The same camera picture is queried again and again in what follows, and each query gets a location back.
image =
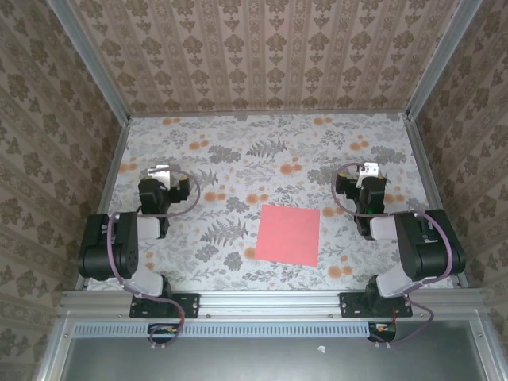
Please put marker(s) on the pink paper sheet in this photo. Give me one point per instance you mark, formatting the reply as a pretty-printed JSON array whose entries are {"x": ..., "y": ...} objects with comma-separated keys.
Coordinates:
[{"x": 287, "y": 234}]

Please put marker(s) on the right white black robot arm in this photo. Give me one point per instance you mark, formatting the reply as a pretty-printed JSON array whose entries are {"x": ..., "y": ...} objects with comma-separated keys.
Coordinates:
[{"x": 432, "y": 258}]

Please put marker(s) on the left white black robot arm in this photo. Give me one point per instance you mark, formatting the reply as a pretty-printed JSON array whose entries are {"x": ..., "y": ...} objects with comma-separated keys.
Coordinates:
[{"x": 95, "y": 246}]

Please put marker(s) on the grey metal sheet panel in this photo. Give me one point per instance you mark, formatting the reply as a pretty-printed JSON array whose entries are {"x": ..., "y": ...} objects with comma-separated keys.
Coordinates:
[{"x": 238, "y": 361}]

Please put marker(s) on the floral patterned table cover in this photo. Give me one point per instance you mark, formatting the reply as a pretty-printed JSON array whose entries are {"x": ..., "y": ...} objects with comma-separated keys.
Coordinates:
[{"x": 178, "y": 131}]

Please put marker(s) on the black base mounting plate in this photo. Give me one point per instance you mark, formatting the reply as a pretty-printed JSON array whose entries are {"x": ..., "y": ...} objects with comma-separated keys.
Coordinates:
[
  {"x": 353, "y": 305},
  {"x": 186, "y": 305}
]

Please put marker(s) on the small electronics board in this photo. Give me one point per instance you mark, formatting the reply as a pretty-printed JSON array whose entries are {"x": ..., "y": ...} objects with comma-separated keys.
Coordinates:
[
  {"x": 383, "y": 330},
  {"x": 162, "y": 331}
]

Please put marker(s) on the left white camera mount bracket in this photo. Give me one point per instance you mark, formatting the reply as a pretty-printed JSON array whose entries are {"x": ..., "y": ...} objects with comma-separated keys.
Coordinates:
[{"x": 158, "y": 172}]

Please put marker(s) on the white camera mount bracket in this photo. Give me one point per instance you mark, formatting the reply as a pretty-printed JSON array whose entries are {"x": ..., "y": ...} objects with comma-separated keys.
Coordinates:
[
  {"x": 371, "y": 170},
  {"x": 158, "y": 172}
]

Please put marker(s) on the right white camera mount bracket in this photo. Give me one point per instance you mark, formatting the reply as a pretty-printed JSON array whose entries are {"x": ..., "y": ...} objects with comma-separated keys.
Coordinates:
[{"x": 371, "y": 170}]

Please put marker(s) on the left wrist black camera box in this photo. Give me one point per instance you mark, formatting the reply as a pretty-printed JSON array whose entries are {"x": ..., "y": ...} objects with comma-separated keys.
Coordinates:
[{"x": 151, "y": 194}]

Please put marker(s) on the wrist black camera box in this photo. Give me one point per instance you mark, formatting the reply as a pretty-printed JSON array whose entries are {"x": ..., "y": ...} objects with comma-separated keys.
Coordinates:
[
  {"x": 151, "y": 194},
  {"x": 373, "y": 192}
]

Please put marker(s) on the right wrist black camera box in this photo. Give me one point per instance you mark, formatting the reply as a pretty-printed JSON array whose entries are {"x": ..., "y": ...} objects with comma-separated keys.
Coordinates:
[{"x": 373, "y": 192}]

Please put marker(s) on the aluminium side rail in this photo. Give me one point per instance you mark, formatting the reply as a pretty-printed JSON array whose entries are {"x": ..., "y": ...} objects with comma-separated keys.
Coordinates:
[
  {"x": 115, "y": 166},
  {"x": 424, "y": 170}
]

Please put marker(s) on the thin aluminium edge rail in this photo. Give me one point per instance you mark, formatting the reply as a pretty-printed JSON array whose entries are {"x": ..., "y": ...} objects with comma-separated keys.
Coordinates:
[{"x": 270, "y": 114}]

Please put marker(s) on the aluminium frame post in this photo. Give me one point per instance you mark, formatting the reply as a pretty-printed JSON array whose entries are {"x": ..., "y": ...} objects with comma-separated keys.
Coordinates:
[
  {"x": 92, "y": 59},
  {"x": 440, "y": 59}
]

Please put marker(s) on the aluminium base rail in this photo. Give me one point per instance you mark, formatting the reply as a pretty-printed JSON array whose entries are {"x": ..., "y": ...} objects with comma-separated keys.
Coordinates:
[{"x": 270, "y": 301}]

